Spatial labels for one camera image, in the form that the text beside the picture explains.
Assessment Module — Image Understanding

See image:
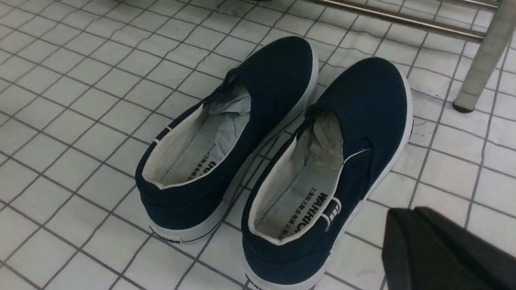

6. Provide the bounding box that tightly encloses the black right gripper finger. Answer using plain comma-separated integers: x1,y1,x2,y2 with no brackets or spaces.
382,206,516,290

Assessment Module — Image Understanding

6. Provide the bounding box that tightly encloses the navy slip-on shoe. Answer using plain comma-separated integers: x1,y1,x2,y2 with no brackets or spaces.
135,35,319,244
241,57,413,290

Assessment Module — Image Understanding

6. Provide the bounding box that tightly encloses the metal shoe rack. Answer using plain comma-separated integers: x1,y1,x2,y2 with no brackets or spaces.
312,0,516,113

